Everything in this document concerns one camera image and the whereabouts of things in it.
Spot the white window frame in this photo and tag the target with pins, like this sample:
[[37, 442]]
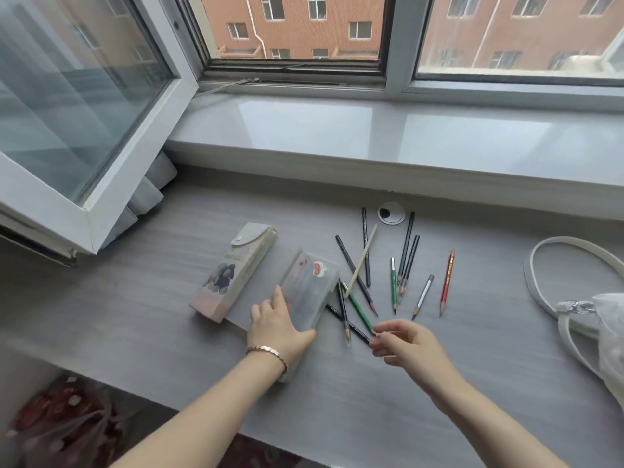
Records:
[[397, 38]]

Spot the white drainpipe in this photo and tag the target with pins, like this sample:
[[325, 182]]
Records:
[[261, 38]]

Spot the grey stone window sill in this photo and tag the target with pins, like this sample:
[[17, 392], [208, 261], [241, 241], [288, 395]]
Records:
[[390, 136]]

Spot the beige wooden pencil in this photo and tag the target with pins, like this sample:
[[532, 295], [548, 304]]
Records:
[[372, 233]]

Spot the green pencil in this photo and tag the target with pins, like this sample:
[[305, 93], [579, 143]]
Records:
[[393, 282], [358, 307]]

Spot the red plastic bag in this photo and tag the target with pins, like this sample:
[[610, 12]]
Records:
[[63, 409]]

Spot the black pencil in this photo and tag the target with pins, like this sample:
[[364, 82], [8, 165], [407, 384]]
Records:
[[356, 330], [364, 224], [411, 260], [407, 243], [343, 309], [346, 255]]

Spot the red pencil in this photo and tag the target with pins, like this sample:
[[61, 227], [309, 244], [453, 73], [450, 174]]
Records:
[[447, 282]]

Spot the person's left hand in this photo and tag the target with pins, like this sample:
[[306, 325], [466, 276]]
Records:
[[278, 331]]

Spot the person's right thumb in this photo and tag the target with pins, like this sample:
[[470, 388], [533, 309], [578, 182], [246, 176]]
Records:
[[395, 326]]

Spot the white handbag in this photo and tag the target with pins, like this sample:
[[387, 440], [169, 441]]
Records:
[[564, 328]]

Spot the translucent plastic pencil case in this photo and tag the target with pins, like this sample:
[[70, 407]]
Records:
[[307, 292]]

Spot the person's right hand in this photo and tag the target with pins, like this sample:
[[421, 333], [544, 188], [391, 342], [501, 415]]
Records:
[[424, 353]]

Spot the white round desk grommet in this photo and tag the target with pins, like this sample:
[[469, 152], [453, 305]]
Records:
[[397, 216]]

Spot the person's right forearm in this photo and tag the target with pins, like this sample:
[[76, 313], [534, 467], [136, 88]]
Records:
[[487, 424]]

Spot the brick building outside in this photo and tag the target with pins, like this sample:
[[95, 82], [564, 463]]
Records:
[[302, 38]]

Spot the paper pencil box with flap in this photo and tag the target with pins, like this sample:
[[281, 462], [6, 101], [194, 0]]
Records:
[[234, 272]]

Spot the person's left forearm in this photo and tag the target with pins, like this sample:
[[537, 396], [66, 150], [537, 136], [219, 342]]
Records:
[[204, 414]]

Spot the open white window sash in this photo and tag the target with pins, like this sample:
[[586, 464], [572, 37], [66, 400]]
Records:
[[146, 155]]

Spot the person's left thumb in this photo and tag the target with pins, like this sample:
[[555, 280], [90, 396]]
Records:
[[303, 337]]

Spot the grey pencil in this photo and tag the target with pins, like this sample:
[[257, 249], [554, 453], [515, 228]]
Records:
[[424, 294]]

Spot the translucent plastic bag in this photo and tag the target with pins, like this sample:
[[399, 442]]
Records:
[[612, 331]]

